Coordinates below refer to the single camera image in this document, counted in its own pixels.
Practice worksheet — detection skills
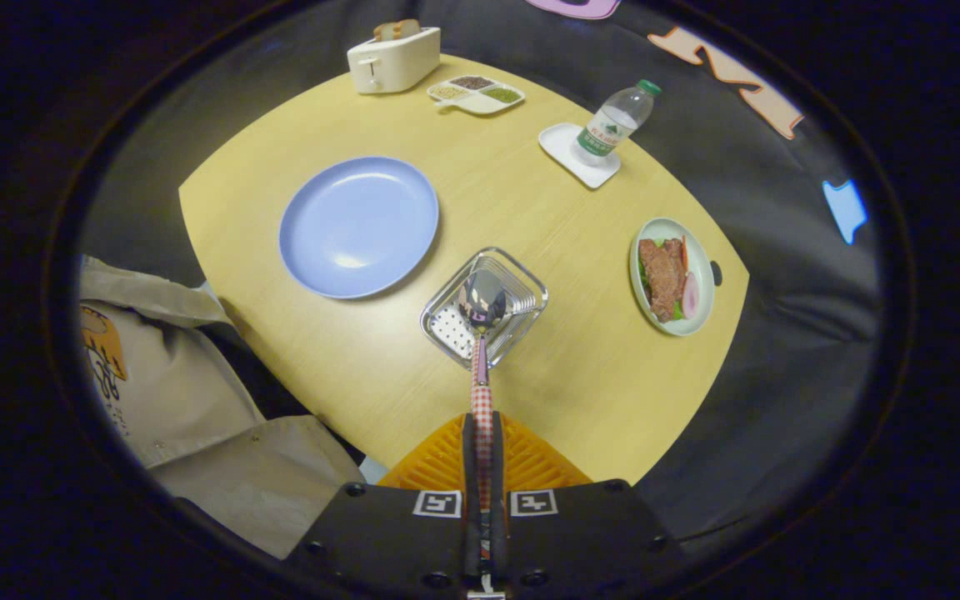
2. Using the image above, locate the brown cooked meat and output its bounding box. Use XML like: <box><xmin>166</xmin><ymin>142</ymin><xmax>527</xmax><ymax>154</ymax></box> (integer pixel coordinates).
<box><xmin>638</xmin><ymin>237</ymin><xmax>688</xmax><ymax>323</ymax></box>

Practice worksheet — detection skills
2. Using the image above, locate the spoon with red checkered handle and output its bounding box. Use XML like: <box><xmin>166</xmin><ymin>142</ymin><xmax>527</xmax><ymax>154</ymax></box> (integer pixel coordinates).
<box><xmin>457</xmin><ymin>268</ymin><xmax>508</xmax><ymax>584</ymax></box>

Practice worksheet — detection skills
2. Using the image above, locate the white square coaster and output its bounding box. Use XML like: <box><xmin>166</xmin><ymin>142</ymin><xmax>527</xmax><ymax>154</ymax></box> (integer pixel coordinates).
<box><xmin>538</xmin><ymin>122</ymin><xmax>622</xmax><ymax>190</ymax></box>

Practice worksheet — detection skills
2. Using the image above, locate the white divided dish of grains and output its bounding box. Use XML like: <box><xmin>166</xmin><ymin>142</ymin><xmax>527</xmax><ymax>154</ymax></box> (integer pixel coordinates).
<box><xmin>427</xmin><ymin>75</ymin><xmax>526</xmax><ymax>116</ymax></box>

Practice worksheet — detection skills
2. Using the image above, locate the pale green oval dish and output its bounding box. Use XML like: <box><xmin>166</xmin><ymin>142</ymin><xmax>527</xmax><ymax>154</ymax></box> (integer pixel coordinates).
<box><xmin>629</xmin><ymin>217</ymin><xmax>717</xmax><ymax>338</ymax></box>

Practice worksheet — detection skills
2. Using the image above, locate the clear plastic water bottle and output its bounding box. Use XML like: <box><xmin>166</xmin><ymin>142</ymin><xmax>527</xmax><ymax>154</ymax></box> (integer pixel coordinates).
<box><xmin>573</xmin><ymin>79</ymin><xmax>663</xmax><ymax>168</ymax></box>

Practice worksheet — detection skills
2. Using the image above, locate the blue round plate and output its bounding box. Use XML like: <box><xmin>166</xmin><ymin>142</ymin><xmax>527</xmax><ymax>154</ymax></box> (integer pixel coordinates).
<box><xmin>278</xmin><ymin>156</ymin><xmax>440</xmax><ymax>300</ymax></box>

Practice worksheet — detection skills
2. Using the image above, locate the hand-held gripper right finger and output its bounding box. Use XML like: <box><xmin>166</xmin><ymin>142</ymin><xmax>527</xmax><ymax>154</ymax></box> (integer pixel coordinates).
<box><xmin>484</xmin><ymin>412</ymin><xmax>685</xmax><ymax>600</ymax></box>

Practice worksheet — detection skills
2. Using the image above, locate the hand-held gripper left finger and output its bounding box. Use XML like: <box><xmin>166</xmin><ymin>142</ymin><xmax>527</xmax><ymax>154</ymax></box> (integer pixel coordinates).
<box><xmin>284</xmin><ymin>412</ymin><xmax>481</xmax><ymax>600</ymax></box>

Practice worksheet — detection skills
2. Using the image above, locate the cream white toaster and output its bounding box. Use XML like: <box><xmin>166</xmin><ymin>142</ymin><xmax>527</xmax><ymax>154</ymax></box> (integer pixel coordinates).
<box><xmin>347</xmin><ymin>27</ymin><xmax>442</xmax><ymax>95</ymax></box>

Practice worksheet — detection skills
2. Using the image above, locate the metal wire cutlery basket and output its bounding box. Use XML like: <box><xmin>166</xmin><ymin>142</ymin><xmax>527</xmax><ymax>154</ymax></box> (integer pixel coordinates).
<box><xmin>419</xmin><ymin>247</ymin><xmax>549</xmax><ymax>370</ymax></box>

